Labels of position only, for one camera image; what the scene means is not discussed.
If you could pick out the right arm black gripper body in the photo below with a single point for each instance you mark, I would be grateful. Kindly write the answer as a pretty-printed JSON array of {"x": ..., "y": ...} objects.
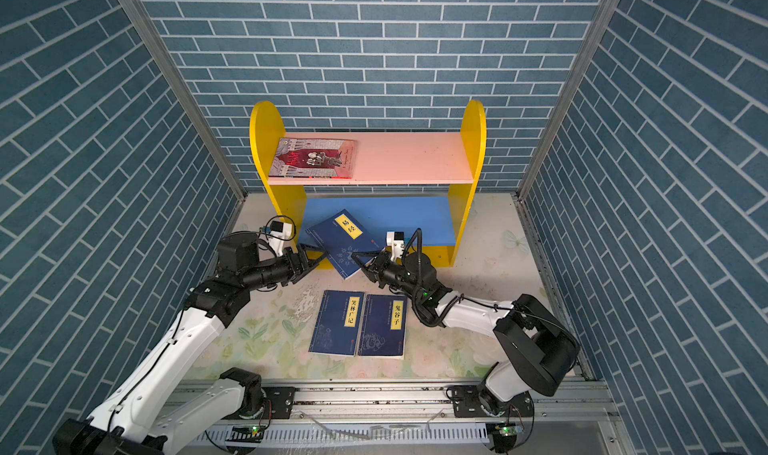
[{"x": 395, "y": 274}]

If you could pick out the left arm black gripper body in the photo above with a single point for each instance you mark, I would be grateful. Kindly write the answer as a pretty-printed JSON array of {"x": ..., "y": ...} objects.
[{"x": 291, "y": 272}]

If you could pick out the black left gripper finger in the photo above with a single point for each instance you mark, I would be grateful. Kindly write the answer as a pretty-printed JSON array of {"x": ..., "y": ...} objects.
[
  {"x": 309, "y": 263},
  {"x": 314, "y": 250}
]

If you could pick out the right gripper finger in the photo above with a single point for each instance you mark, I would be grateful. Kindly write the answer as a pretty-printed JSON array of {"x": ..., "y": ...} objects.
[
  {"x": 367, "y": 261},
  {"x": 381, "y": 277}
]

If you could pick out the blue book yellow label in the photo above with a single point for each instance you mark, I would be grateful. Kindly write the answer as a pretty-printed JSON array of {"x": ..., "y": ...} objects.
[{"x": 341, "y": 235}]

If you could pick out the illustrated red grey book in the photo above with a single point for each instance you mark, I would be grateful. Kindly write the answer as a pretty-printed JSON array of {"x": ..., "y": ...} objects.
[{"x": 313, "y": 158}]

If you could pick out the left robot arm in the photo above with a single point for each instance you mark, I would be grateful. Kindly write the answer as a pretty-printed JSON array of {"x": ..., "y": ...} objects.
[{"x": 129, "y": 421}]

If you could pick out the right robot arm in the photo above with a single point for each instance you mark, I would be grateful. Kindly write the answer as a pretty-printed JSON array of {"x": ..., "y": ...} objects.
[{"x": 539, "y": 350}]

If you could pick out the blue book underneath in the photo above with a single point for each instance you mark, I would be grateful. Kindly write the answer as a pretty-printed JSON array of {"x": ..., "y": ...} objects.
[{"x": 383, "y": 327}]

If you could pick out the floral table mat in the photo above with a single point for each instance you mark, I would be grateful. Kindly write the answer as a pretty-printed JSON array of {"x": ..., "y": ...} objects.
[{"x": 271, "y": 335}]

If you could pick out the blue book left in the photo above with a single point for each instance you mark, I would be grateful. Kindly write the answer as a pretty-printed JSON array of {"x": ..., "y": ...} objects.
[{"x": 336, "y": 329}]

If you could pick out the yellow wooden bookshelf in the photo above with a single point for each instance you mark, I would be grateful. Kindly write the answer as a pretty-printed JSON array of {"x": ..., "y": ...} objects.
[{"x": 399, "y": 181}]

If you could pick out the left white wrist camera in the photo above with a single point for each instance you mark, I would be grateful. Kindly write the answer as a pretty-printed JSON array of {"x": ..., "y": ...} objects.
[{"x": 279, "y": 232}]

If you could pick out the aluminium front rail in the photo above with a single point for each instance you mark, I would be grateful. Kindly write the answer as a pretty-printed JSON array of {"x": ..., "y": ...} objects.
[{"x": 581, "y": 418}]

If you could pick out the aluminium corner post left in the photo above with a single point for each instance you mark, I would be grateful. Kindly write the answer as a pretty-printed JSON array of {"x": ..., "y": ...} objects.
[{"x": 150, "y": 36}]

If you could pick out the aluminium corner post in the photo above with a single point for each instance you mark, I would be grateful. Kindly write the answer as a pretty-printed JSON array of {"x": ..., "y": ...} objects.
[
  {"x": 150, "y": 36},
  {"x": 591, "y": 41}
]

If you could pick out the aluminium corner post right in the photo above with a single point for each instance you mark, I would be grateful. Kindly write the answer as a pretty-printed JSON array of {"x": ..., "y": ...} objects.
[{"x": 591, "y": 41}]

